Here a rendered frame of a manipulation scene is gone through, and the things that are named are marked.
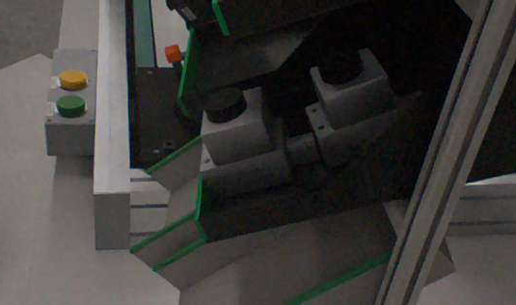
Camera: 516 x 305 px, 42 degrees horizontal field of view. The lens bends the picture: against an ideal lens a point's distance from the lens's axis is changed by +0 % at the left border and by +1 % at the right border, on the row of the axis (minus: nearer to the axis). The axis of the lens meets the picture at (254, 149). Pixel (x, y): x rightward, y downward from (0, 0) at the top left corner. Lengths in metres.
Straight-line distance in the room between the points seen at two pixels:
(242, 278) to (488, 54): 0.36
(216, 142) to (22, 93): 0.79
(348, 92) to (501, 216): 0.63
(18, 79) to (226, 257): 0.70
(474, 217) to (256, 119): 0.62
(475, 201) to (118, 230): 0.50
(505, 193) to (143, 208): 0.51
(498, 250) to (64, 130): 0.65
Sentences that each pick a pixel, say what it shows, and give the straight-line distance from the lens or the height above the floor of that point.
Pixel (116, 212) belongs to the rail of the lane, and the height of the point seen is 0.93.
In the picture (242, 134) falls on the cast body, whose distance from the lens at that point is 0.46.
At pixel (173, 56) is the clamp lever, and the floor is 1.06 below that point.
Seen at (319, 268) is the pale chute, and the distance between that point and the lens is 0.58.
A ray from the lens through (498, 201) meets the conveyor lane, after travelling 1.02.
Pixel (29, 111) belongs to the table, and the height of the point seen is 0.86.
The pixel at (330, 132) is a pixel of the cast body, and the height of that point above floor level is 1.26.
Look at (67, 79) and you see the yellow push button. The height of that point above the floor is 0.97.
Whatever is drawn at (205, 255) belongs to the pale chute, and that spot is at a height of 1.05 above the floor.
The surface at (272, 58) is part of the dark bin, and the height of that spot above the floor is 1.22.
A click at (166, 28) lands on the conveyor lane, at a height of 0.92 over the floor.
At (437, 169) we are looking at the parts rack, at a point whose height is 1.30.
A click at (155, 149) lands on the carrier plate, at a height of 0.97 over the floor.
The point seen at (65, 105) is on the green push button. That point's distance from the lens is 0.98.
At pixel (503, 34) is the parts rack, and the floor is 1.38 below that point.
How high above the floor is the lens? 1.53
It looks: 37 degrees down
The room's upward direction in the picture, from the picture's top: 8 degrees clockwise
